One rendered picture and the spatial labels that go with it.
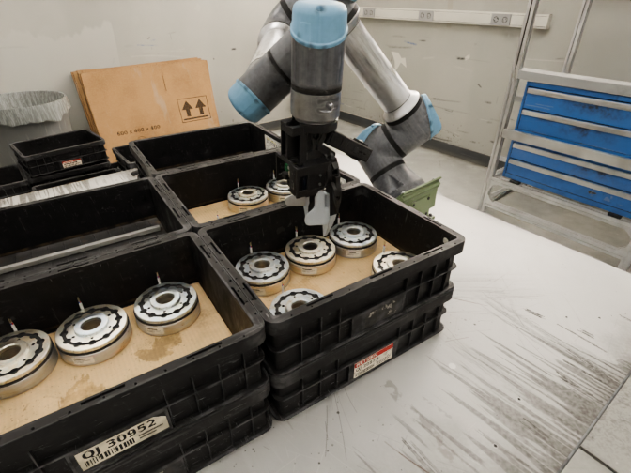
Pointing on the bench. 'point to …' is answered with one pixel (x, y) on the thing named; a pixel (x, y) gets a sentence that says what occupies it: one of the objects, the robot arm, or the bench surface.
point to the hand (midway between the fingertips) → (319, 221)
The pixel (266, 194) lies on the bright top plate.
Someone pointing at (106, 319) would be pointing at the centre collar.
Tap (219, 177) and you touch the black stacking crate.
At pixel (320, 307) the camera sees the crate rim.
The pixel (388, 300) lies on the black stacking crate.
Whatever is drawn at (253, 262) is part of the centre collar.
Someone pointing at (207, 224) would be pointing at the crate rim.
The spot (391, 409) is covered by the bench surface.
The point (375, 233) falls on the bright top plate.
